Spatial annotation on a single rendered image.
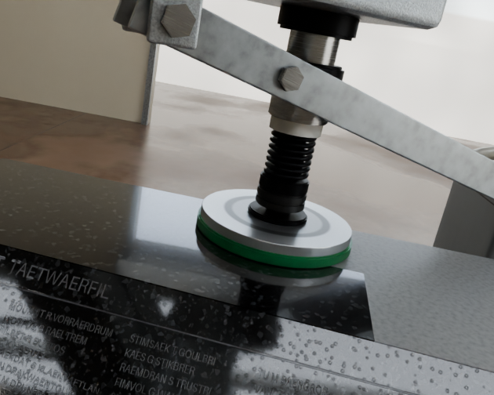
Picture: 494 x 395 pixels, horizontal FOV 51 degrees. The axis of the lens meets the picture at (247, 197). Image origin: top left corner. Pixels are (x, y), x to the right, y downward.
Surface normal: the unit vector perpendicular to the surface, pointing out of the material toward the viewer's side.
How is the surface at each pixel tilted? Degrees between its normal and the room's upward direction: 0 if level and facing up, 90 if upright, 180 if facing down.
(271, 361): 45
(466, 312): 0
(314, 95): 90
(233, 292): 0
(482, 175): 90
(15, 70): 90
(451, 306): 0
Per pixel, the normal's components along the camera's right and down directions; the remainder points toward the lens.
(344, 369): 0.00, -0.47
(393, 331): 0.18, -0.93
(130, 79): -0.04, 0.30
